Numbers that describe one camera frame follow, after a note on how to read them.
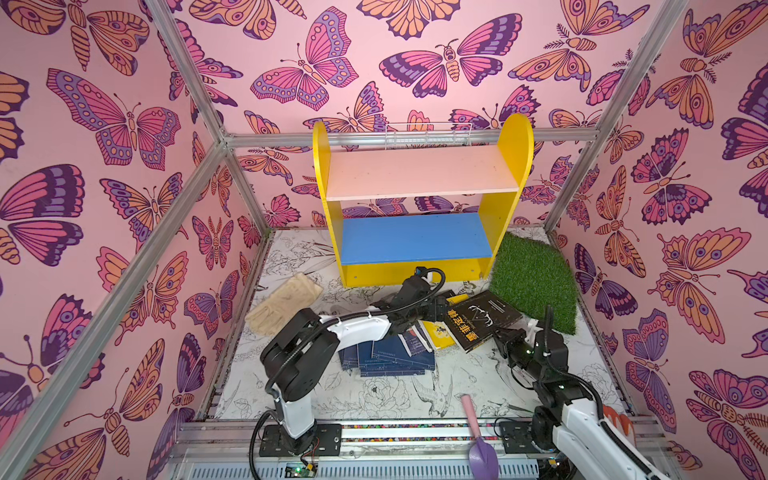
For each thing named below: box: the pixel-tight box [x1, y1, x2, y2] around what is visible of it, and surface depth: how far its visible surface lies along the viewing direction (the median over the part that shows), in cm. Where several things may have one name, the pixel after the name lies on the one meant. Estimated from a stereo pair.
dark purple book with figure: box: [403, 327, 427, 355], surface depth 86 cm
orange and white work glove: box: [602, 404, 637, 448], surface depth 76 cm
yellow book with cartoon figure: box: [421, 320, 457, 350], surface depth 87 cm
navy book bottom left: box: [338, 344, 359, 370], surface depth 85 cm
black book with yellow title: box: [444, 290, 524, 352], surface depth 89 cm
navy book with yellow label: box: [372, 334, 435, 370], surface depth 84 cm
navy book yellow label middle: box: [357, 341, 425, 377], surface depth 83 cm
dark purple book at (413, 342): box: [397, 325, 433, 357], surface depth 85 cm
